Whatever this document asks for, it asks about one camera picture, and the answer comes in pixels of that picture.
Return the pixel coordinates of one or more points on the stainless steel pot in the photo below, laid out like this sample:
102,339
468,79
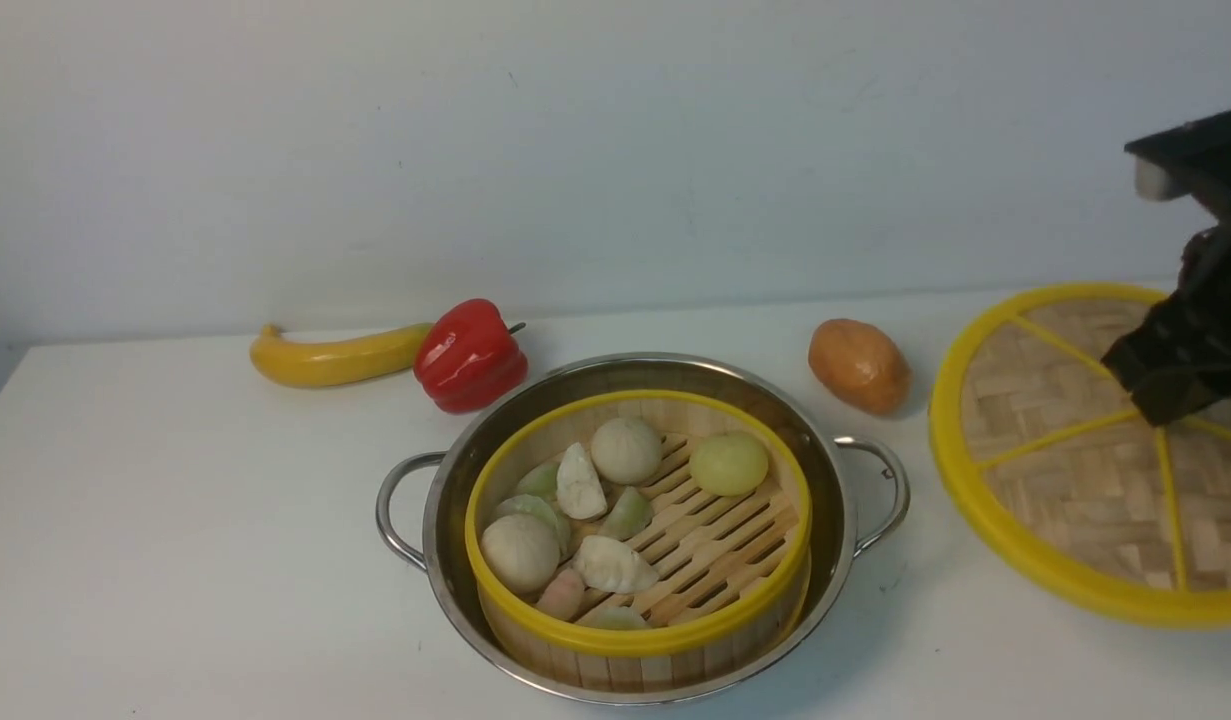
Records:
858,488

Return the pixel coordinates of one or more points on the pink dumpling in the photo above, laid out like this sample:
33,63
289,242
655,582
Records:
562,597

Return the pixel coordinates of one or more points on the yellow woven bamboo steamer lid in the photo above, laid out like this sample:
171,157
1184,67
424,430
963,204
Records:
1047,459

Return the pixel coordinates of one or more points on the white round bun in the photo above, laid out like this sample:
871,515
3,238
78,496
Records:
521,551
626,450

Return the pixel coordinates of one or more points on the pale green dumpling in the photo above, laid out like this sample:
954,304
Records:
541,509

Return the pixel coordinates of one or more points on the yellow rimmed bamboo steamer basket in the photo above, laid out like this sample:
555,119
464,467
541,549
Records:
734,571

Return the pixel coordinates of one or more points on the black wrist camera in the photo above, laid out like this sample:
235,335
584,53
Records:
1193,159

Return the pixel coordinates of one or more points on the small green dumpling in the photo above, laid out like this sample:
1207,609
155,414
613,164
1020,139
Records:
540,482

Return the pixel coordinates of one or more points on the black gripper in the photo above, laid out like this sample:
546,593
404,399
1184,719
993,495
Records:
1177,361

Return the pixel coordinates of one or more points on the red bell pepper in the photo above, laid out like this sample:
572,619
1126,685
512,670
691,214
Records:
470,358

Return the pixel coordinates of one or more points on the yellow-green round bun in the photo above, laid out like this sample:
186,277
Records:
729,464

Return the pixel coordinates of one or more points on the brown potato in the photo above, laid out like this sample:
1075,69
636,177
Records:
860,365

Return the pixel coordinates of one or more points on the yellow banana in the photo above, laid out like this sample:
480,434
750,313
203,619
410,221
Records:
335,363

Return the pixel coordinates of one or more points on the light green dumpling at rim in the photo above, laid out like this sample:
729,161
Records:
616,619

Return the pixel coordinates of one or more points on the white crescent dumpling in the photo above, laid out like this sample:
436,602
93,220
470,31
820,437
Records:
611,566

